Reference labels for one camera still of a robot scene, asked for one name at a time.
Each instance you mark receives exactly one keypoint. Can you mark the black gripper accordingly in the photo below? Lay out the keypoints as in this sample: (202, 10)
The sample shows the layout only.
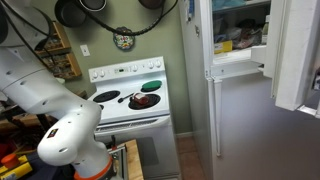
(317, 83)

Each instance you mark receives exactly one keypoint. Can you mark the white electric stove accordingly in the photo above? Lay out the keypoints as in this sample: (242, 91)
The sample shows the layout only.
(153, 146)

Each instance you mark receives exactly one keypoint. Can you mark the white freezer door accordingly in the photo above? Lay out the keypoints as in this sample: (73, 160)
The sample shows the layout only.
(296, 50)

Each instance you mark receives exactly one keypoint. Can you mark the frozen food bags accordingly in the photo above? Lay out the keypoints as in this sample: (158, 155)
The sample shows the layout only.
(246, 35)

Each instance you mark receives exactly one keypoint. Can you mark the black hanging frying pan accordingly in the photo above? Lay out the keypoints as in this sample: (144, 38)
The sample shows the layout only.
(68, 15)

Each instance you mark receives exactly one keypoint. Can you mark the blue fridge magnet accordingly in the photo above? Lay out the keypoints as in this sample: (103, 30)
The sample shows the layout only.
(191, 10)

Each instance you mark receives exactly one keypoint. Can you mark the pale bottle green cap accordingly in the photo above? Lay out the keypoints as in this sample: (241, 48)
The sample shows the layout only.
(266, 31)

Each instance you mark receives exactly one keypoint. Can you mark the dark blue cover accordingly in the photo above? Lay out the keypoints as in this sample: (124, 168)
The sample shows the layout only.
(36, 170)

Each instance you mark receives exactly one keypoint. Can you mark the aluminium base frame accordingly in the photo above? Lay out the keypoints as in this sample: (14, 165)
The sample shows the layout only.
(120, 163)

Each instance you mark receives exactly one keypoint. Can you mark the wooden table top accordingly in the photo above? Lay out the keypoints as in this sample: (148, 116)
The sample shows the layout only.
(135, 163)

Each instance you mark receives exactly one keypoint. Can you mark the white light switch plate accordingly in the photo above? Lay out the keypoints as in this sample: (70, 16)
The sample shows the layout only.
(85, 50)

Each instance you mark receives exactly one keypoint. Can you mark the brown hanging pan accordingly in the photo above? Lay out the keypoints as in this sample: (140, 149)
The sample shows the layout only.
(151, 3)

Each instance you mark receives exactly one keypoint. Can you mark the red emergency stop button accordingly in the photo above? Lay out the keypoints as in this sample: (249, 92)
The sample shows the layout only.
(10, 160)

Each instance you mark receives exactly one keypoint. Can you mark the yellow control box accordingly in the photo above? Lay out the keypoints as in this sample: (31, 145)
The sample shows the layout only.
(16, 171)

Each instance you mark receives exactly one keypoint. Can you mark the decorative ceramic wall plate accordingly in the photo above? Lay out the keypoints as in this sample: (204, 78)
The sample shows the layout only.
(124, 40)

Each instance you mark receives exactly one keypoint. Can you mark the small clip magnet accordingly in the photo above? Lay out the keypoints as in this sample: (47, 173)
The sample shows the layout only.
(197, 30)

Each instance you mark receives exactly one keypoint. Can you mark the yellow food box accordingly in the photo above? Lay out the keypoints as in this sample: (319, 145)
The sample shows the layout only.
(223, 46)

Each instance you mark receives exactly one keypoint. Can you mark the green round pot holder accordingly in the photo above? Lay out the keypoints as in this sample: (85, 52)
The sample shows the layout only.
(152, 85)

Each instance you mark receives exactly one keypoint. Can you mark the brown bottle white cap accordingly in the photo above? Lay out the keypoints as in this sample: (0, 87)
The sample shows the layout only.
(141, 99)

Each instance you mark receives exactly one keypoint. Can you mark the wooden spice rack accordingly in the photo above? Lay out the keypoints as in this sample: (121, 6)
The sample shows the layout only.
(66, 63)

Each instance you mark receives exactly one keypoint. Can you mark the teal food bag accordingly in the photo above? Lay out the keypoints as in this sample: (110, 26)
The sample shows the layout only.
(230, 4)

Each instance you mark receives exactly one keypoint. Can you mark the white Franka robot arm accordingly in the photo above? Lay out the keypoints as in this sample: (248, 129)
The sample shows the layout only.
(43, 96)

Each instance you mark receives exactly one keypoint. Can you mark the dark pan with pale rim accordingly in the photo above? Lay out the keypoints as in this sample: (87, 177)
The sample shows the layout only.
(95, 4)

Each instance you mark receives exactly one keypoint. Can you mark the pale green bowl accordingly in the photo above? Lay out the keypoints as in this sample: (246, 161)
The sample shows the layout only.
(60, 81)

